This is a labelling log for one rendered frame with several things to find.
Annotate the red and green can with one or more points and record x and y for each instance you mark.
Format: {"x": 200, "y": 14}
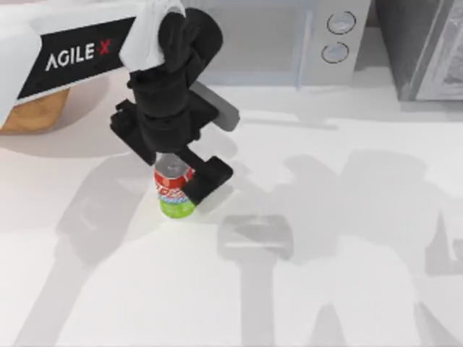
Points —
{"x": 174, "y": 204}

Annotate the microwave oven door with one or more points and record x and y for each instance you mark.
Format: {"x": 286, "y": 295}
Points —
{"x": 260, "y": 39}

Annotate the pale microwave oven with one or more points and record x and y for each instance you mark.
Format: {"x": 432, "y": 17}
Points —
{"x": 275, "y": 39}

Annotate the round microwave knob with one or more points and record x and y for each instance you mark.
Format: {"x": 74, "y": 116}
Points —
{"x": 335, "y": 52}
{"x": 341, "y": 21}

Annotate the grey cabinet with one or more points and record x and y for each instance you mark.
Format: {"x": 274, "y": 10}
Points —
{"x": 401, "y": 47}

